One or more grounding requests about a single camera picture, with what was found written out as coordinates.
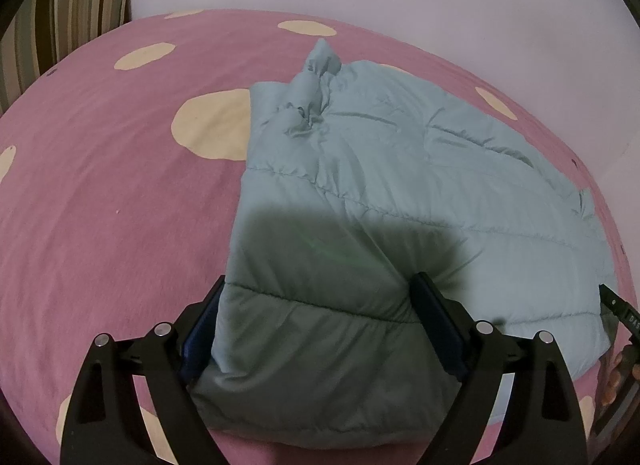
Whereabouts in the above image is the person's right hand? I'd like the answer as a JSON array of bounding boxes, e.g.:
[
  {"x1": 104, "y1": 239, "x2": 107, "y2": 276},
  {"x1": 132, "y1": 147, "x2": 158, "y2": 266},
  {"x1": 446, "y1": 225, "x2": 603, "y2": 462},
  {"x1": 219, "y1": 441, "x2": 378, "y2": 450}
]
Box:
[{"x1": 601, "y1": 347, "x2": 640, "y2": 408}]

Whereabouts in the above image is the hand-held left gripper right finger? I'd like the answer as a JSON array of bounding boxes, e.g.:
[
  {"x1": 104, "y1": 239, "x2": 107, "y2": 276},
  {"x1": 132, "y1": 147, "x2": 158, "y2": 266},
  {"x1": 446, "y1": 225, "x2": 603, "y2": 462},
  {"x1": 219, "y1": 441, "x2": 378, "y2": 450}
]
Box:
[{"x1": 409, "y1": 272, "x2": 587, "y2": 465}]

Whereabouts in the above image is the pink polka dot bed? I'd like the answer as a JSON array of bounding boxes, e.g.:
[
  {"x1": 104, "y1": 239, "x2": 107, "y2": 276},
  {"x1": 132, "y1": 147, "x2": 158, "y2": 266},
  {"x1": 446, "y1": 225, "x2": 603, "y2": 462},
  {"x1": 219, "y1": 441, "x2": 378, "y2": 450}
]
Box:
[{"x1": 0, "y1": 7, "x2": 640, "y2": 465}]

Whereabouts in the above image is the light blue puffer jacket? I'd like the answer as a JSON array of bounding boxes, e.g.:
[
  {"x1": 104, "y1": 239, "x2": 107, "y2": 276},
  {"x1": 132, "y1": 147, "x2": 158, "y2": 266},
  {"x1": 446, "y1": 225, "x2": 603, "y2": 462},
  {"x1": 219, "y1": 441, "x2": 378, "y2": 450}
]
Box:
[{"x1": 189, "y1": 37, "x2": 617, "y2": 448}]

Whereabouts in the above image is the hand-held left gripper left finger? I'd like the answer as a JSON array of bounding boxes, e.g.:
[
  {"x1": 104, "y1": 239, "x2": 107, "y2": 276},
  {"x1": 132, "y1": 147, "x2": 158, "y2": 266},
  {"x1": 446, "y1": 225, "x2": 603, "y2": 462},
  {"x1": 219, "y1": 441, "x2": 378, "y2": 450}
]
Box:
[{"x1": 60, "y1": 274, "x2": 232, "y2": 465}]

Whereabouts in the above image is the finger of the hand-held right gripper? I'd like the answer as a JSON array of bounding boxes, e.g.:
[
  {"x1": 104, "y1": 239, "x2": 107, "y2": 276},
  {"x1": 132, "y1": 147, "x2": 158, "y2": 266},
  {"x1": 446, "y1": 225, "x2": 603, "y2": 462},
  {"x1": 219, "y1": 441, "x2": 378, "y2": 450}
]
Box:
[{"x1": 598, "y1": 283, "x2": 626, "y2": 318}]

